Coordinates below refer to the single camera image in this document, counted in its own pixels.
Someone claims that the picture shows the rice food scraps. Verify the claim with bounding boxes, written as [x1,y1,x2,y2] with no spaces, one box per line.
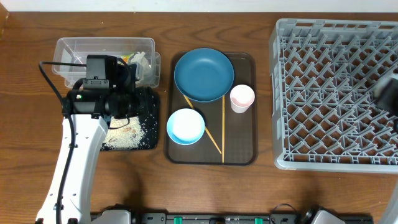
[101,86,156,150]

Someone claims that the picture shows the yellow snack wrapper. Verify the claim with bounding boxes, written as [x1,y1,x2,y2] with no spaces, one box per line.
[121,53,134,64]

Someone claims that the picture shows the light blue bowl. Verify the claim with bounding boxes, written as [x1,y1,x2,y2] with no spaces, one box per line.
[166,108,205,146]

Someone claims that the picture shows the pink cup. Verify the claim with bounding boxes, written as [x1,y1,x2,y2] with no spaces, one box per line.
[230,85,255,113]

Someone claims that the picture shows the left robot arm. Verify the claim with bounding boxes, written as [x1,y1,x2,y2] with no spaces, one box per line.
[35,55,160,223]

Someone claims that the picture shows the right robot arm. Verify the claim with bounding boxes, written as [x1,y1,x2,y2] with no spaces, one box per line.
[373,73,397,224]

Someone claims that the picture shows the black waste tray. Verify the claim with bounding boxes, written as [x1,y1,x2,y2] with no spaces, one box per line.
[99,86,162,152]

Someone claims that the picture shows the grey dishwasher rack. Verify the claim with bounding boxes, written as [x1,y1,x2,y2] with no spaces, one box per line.
[269,19,397,174]

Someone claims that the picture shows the crumpled white tissue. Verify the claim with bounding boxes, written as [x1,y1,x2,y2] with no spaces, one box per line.
[128,52,152,85]

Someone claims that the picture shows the clear plastic bin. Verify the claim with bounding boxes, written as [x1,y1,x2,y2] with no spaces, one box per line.
[53,37,160,88]

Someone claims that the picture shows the dark blue plate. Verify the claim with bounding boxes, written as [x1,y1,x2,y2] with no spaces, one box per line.
[174,48,234,102]

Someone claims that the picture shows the left wooden chopstick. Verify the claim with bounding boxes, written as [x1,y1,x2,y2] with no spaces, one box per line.
[183,95,221,154]

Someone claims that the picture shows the brown serving tray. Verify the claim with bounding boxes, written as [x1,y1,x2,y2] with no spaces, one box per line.
[164,52,258,166]

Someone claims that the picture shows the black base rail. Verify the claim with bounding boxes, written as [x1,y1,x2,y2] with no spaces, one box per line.
[91,203,374,224]

